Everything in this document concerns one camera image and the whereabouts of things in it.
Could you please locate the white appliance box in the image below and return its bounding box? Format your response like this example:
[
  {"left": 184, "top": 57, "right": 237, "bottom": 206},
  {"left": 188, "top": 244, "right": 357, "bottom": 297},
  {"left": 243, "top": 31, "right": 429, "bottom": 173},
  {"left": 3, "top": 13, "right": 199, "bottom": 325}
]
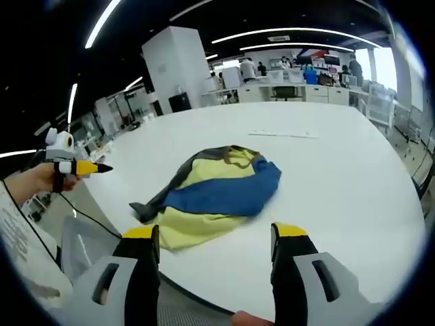
[{"left": 222, "top": 66, "right": 244, "bottom": 89}]

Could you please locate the person's white shirt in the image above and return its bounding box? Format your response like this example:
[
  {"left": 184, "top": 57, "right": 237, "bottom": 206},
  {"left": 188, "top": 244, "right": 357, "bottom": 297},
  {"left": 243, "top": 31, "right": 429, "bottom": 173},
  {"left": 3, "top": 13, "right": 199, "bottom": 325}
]
[{"left": 0, "top": 181, "right": 74, "bottom": 308}]

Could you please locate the yellow blue grey garment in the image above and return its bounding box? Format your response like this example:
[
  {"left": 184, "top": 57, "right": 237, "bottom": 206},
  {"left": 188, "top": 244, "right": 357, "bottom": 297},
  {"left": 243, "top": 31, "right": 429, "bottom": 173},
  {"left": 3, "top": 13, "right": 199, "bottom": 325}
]
[{"left": 128, "top": 145, "right": 283, "bottom": 253}]

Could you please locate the white desk cabinet row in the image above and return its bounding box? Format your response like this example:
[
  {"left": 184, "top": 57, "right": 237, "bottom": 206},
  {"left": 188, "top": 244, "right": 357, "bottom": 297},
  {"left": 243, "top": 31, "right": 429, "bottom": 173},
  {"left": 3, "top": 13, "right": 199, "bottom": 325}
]
[{"left": 237, "top": 83, "right": 351, "bottom": 105}]

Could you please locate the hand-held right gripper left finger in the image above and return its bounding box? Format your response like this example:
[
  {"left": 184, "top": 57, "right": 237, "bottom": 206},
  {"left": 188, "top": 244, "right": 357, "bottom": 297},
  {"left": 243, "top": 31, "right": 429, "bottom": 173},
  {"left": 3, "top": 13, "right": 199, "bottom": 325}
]
[{"left": 57, "top": 223, "right": 161, "bottom": 326}]

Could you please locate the black cable over shirt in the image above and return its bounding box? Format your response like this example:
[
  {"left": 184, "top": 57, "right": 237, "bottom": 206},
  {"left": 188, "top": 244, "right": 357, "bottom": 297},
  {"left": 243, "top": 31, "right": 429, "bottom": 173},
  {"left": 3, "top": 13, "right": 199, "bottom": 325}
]
[{"left": 2, "top": 181, "right": 64, "bottom": 272}]

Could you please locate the person's left hand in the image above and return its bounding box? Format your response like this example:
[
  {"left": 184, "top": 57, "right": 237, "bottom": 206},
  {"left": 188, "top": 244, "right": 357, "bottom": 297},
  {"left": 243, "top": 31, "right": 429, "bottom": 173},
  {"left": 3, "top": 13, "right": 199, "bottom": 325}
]
[{"left": 33, "top": 162, "right": 82, "bottom": 193}]

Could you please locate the black cabinet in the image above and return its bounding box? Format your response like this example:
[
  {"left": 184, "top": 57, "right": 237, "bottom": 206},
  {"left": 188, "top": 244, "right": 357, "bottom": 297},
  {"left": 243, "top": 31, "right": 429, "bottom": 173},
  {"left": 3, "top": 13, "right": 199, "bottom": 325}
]
[{"left": 168, "top": 92, "right": 192, "bottom": 113}]

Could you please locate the white mesh chair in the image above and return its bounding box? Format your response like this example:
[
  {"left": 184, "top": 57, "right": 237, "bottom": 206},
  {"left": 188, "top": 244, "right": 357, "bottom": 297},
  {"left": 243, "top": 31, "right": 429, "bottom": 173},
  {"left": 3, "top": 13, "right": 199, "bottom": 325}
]
[{"left": 366, "top": 82, "right": 397, "bottom": 129}]

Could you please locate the person's right hand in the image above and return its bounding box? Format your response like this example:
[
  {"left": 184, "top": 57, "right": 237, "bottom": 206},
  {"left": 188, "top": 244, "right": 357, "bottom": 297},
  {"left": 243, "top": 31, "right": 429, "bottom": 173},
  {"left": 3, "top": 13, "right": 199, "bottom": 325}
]
[{"left": 230, "top": 310, "right": 273, "bottom": 326}]

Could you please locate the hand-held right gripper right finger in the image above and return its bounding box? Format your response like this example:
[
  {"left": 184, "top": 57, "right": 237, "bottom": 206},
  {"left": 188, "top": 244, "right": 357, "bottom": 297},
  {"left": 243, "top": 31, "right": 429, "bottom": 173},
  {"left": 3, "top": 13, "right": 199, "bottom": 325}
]
[{"left": 270, "top": 222, "right": 375, "bottom": 326}]

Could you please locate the dark office chair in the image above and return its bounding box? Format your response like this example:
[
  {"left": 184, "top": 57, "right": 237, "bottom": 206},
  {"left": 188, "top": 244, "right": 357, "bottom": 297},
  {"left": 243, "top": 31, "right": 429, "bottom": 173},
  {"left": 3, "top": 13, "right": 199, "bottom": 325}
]
[{"left": 273, "top": 86, "right": 297, "bottom": 102}]

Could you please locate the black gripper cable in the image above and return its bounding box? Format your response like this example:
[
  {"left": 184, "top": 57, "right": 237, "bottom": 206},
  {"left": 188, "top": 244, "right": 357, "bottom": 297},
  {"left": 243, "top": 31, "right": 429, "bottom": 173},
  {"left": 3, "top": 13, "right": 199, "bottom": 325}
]
[{"left": 58, "top": 190, "right": 122, "bottom": 239}]

